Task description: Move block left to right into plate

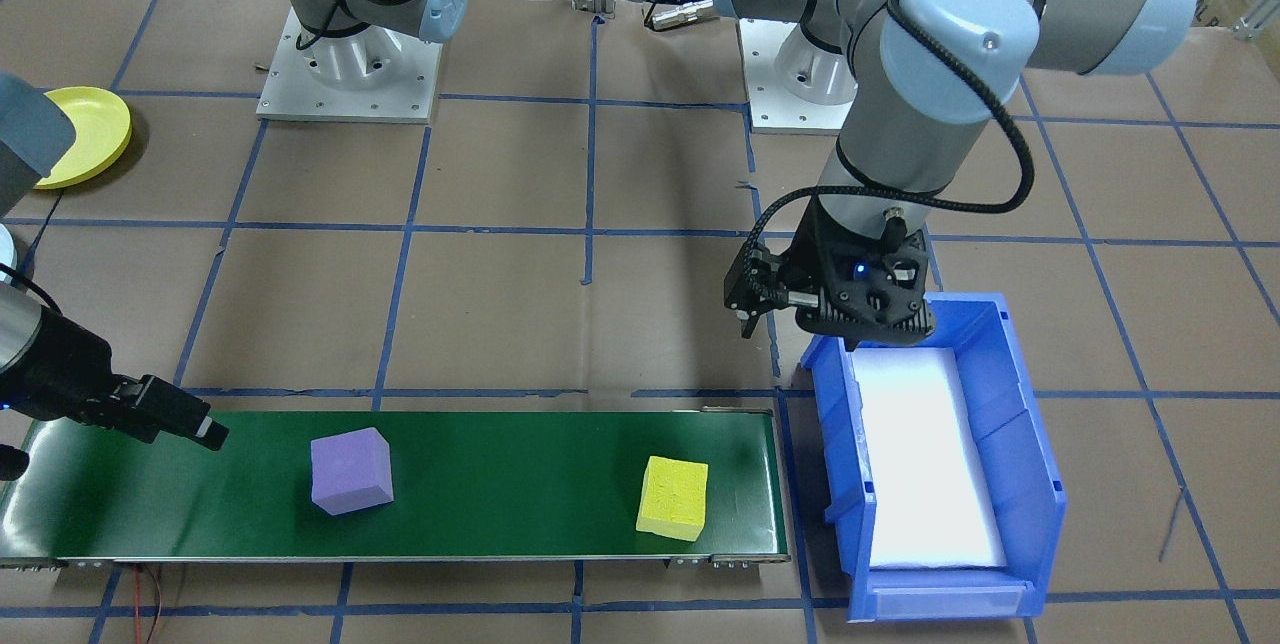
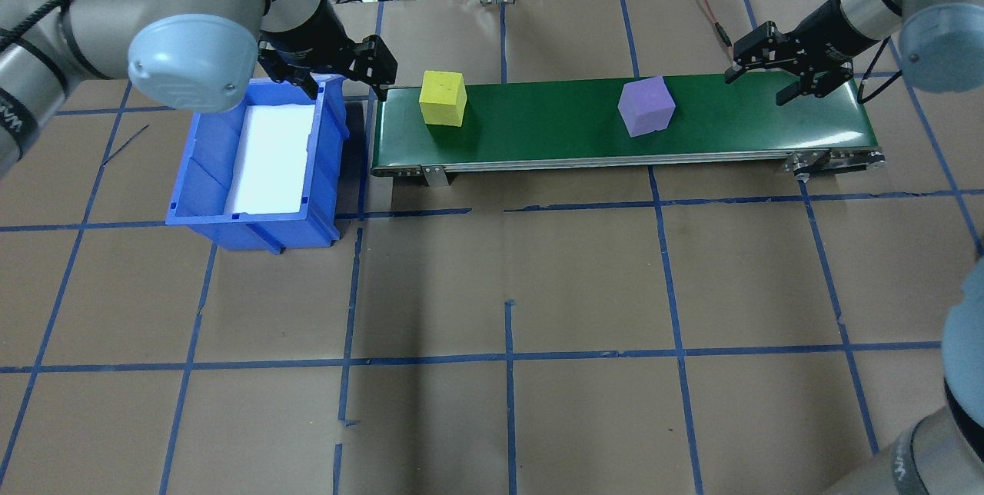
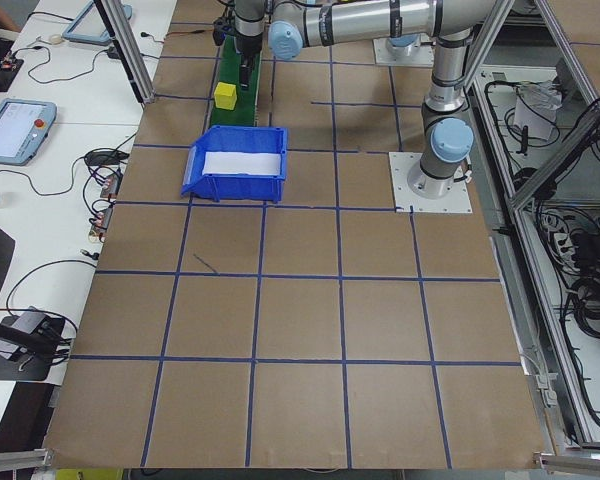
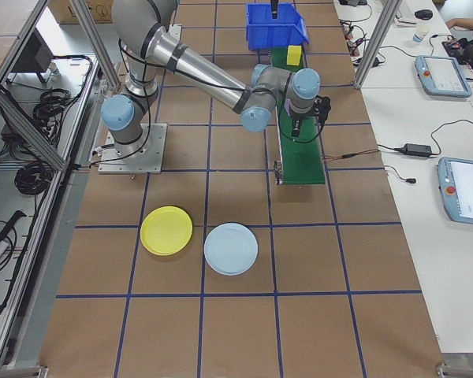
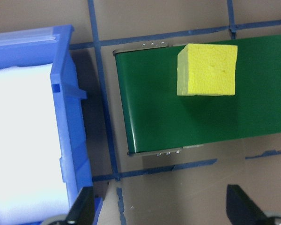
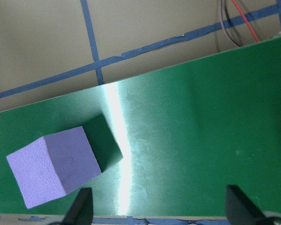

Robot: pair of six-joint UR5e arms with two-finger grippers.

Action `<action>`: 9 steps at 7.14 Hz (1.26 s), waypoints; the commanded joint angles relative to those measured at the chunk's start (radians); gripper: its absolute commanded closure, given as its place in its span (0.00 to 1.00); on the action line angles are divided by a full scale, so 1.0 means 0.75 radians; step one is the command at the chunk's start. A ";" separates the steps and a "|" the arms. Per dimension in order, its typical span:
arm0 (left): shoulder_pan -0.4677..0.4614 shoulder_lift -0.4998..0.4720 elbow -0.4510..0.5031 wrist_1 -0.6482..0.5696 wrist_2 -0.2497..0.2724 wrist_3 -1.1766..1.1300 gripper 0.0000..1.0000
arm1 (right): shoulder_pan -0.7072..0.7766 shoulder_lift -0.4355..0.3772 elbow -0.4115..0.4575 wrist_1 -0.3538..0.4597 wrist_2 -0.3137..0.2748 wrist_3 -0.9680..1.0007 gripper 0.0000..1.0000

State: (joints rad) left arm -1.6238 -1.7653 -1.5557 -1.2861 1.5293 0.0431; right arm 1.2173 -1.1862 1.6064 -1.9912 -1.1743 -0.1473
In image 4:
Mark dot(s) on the yellow foam block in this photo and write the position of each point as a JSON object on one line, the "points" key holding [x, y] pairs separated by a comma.
{"points": [[294, 57]]}

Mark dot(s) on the light blue plastic plate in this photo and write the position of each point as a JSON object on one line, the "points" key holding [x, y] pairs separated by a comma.
{"points": [[230, 249]]}

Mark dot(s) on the yellow plastic plate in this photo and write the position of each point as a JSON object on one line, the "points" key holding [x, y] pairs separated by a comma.
{"points": [[166, 230]]}

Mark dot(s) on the bare person hand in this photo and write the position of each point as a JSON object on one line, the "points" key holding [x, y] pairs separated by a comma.
{"points": [[455, 23]]}

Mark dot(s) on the blue plastic storage bin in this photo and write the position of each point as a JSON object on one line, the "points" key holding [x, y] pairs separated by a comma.
{"points": [[276, 35]]}

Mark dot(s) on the green belt conveyor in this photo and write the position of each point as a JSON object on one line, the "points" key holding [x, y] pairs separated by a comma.
{"points": [[301, 165]]}

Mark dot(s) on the red black connector cluster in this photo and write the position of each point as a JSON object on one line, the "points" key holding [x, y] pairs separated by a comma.
{"points": [[352, 45]]}

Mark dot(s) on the black power adapter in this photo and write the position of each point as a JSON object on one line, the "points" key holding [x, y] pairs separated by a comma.
{"points": [[418, 149]]}

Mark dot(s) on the white keyboard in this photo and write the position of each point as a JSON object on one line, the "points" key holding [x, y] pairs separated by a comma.
{"points": [[406, 15]]}

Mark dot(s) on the white paper cup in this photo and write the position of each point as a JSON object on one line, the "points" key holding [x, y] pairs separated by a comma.
{"points": [[419, 36]]}

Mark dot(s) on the black computer mouse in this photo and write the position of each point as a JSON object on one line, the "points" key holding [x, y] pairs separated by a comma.
{"points": [[423, 13]]}

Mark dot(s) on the grey blue teach pendant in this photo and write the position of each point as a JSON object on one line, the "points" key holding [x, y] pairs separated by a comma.
{"points": [[469, 193], [443, 75]]}

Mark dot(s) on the brown cardboard box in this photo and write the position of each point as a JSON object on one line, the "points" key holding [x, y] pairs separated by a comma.
{"points": [[69, 12]]}

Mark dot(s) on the black monitor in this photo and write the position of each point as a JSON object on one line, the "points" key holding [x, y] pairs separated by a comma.
{"points": [[31, 55]]}

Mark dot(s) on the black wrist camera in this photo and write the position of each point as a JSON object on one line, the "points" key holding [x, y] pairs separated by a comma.
{"points": [[323, 106]]}

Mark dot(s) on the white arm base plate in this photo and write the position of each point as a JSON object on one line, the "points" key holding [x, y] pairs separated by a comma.
{"points": [[175, 31], [155, 157]]}

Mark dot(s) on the aluminium profile post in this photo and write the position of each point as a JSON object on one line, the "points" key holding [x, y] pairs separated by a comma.
{"points": [[376, 39]]}

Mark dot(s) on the metal bar frame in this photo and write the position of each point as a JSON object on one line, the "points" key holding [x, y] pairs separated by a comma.
{"points": [[43, 146]]}

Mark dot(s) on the aluminium corner bracket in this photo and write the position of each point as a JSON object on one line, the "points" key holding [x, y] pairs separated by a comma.
{"points": [[442, 371], [35, 372]]}

